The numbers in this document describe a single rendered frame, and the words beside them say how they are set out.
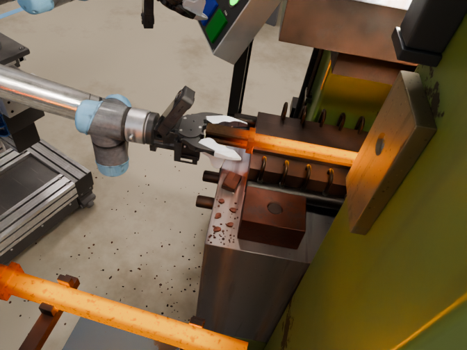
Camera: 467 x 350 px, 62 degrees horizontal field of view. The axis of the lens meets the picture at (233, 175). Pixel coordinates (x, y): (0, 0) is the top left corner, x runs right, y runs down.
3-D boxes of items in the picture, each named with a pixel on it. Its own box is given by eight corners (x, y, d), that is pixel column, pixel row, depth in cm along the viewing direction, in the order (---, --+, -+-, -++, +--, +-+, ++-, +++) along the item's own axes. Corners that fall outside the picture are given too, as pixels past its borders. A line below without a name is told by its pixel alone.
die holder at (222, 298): (194, 329, 107) (203, 244, 74) (217, 219, 133) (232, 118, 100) (394, 367, 107) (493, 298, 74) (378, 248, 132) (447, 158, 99)
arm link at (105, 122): (90, 119, 90) (84, 89, 84) (137, 128, 90) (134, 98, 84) (76, 142, 85) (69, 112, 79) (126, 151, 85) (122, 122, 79)
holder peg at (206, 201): (194, 209, 86) (195, 201, 84) (197, 199, 88) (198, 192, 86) (212, 212, 86) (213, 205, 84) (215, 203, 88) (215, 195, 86)
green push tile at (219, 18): (210, 43, 111) (225, 21, 107) (204, 29, 115) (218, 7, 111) (215, 45, 112) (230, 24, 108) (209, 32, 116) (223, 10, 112)
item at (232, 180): (228, 174, 87) (229, 170, 86) (241, 178, 86) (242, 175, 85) (221, 188, 84) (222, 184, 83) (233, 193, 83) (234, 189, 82)
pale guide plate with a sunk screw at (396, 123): (349, 232, 46) (415, 125, 34) (345, 178, 52) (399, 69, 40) (365, 236, 46) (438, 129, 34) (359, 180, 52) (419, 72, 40)
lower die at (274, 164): (244, 192, 84) (250, 165, 77) (254, 131, 97) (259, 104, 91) (436, 228, 84) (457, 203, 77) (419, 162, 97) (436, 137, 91)
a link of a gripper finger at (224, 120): (240, 131, 92) (202, 136, 89) (244, 112, 88) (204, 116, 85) (244, 140, 90) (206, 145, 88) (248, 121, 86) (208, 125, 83)
